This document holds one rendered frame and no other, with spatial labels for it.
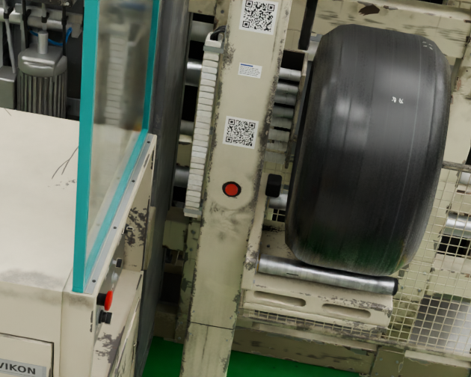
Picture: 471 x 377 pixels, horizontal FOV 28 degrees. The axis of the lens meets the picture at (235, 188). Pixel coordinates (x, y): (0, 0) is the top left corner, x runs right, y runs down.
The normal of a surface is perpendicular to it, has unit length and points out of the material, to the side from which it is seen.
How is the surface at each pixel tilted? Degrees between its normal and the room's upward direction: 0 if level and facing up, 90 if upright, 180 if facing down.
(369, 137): 53
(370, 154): 61
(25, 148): 0
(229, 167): 90
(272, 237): 0
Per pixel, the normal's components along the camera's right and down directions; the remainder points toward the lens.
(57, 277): 0.13, -0.82
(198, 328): -0.12, 0.54
